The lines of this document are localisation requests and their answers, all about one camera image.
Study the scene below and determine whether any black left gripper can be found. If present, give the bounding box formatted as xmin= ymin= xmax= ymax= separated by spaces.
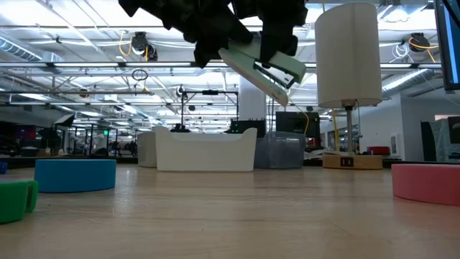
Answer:
xmin=118 ymin=0 xmax=254 ymax=69

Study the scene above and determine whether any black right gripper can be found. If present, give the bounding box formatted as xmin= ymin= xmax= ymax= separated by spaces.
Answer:
xmin=233 ymin=0 xmax=308 ymax=64

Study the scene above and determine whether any mint green stapler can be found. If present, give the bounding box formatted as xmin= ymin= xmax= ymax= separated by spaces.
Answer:
xmin=218 ymin=34 xmax=308 ymax=107

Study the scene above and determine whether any light blue tape roll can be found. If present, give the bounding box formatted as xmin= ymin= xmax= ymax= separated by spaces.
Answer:
xmin=34 ymin=158 xmax=117 ymax=194

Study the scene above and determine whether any pink tape roll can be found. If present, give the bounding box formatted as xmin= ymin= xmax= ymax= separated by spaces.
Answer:
xmin=390 ymin=163 xmax=460 ymax=207

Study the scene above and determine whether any white shade lamp wooden base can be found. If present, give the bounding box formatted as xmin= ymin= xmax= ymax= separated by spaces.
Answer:
xmin=314 ymin=1 xmax=384 ymax=171

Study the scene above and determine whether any black background screen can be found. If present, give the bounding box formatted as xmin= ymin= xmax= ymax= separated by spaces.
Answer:
xmin=275 ymin=111 xmax=321 ymax=140

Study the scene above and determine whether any dark transparent plastic bin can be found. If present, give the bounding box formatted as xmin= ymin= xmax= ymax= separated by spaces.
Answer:
xmin=253 ymin=131 xmax=307 ymax=170

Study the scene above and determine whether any white plastic bin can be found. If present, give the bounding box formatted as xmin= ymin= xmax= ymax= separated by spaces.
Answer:
xmin=154 ymin=125 xmax=258 ymax=173

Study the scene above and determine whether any light grey plastic bin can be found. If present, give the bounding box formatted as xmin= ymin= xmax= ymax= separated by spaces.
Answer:
xmin=137 ymin=130 xmax=157 ymax=168

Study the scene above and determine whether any red box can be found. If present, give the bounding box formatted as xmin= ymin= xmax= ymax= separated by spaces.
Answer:
xmin=366 ymin=145 xmax=391 ymax=156

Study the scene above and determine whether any computer monitor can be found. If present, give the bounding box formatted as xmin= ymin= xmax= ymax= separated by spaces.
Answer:
xmin=433 ymin=0 xmax=460 ymax=91

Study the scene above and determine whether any black background frame rig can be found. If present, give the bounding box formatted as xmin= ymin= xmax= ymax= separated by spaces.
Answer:
xmin=180 ymin=89 xmax=240 ymax=134

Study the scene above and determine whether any hanging black cable reel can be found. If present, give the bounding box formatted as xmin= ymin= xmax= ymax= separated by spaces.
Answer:
xmin=408 ymin=32 xmax=440 ymax=64
xmin=129 ymin=31 xmax=159 ymax=62

